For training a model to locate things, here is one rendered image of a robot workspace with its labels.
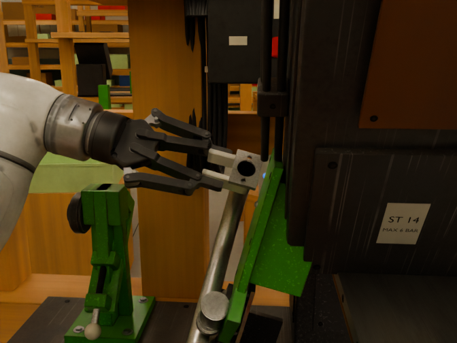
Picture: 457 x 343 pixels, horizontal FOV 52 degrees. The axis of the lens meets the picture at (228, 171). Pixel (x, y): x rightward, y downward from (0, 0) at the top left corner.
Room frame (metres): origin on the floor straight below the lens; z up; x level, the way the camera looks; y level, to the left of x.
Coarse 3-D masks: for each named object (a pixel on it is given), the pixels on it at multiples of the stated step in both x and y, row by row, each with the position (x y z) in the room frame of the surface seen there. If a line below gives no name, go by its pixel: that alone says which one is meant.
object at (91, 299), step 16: (128, 192) 0.85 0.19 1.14; (128, 224) 0.84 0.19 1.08; (128, 240) 0.83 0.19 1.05; (96, 256) 0.77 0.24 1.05; (112, 256) 0.77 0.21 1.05; (96, 272) 0.78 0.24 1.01; (112, 272) 0.78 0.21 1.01; (96, 288) 0.76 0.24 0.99; (112, 288) 0.76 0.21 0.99; (96, 304) 0.72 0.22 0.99; (112, 304) 0.74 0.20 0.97
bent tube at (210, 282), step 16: (240, 160) 0.65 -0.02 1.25; (256, 160) 0.66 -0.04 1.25; (240, 176) 0.64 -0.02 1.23; (256, 176) 0.64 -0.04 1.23; (224, 208) 0.72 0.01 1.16; (240, 208) 0.71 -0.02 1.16; (224, 224) 0.71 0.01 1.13; (224, 240) 0.70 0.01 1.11; (224, 256) 0.68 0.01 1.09; (208, 272) 0.66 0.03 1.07; (224, 272) 0.67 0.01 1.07; (208, 288) 0.64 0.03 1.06; (192, 320) 0.61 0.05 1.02; (192, 336) 0.59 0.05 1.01; (208, 336) 0.59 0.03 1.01
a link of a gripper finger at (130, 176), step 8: (128, 176) 0.63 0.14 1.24; (136, 176) 0.63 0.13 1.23; (144, 176) 0.63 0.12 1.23; (152, 176) 0.63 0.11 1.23; (160, 176) 0.64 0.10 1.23; (144, 184) 0.64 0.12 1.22; (152, 184) 0.63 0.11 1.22; (160, 184) 0.63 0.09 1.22; (168, 184) 0.63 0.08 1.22; (176, 184) 0.63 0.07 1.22; (184, 184) 0.63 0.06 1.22; (192, 184) 0.63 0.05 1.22; (168, 192) 0.65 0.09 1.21; (176, 192) 0.64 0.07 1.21; (184, 192) 0.64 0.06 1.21
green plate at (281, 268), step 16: (272, 160) 0.59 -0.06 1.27; (272, 176) 0.53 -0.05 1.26; (272, 192) 0.53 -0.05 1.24; (256, 208) 0.61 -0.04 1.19; (272, 208) 0.54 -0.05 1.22; (256, 224) 0.54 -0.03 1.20; (272, 224) 0.54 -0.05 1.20; (256, 240) 0.53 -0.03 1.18; (272, 240) 0.54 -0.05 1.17; (256, 256) 0.53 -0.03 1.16; (272, 256) 0.54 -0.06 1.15; (288, 256) 0.54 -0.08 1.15; (240, 272) 0.56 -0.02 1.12; (256, 272) 0.55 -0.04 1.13; (272, 272) 0.54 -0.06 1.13; (288, 272) 0.54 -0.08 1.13; (304, 272) 0.54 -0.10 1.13; (240, 288) 0.54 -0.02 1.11; (272, 288) 0.54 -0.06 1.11; (288, 288) 0.54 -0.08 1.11
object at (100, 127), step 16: (112, 112) 0.68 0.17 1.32; (96, 128) 0.65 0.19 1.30; (112, 128) 0.65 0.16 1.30; (128, 128) 0.68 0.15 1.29; (144, 128) 0.69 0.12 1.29; (96, 144) 0.65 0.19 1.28; (112, 144) 0.65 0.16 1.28; (128, 144) 0.67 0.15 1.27; (144, 144) 0.67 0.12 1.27; (96, 160) 0.67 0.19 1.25; (112, 160) 0.65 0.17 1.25; (128, 160) 0.65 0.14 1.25; (144, 160) 0.65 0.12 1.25
